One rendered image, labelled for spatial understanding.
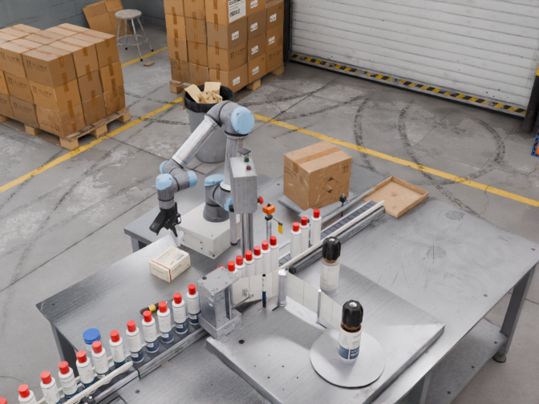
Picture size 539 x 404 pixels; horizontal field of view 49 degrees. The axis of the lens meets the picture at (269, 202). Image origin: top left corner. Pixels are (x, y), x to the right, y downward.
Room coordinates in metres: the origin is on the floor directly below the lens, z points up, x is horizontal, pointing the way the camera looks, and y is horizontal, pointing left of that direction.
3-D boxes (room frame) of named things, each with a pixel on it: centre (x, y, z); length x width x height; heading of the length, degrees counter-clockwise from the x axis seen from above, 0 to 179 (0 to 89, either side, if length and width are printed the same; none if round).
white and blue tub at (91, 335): (1.77, 0.76, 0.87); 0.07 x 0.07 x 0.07
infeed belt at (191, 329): (2.20, -0.02, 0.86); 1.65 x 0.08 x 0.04; 134
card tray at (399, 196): (2.90, -0.73, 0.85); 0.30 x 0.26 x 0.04; 134
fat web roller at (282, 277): (1.97, -0.06, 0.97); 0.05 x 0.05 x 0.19
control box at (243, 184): (2.19, 0.11, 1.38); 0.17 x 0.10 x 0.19; 9
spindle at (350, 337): (1.65, -0.32, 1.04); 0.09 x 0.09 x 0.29
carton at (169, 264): (2.27, 0.49, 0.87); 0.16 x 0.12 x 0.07; 145
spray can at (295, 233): (2.30, -0.13, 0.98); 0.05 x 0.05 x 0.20
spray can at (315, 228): (2.41, -0.23, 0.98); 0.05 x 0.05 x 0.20
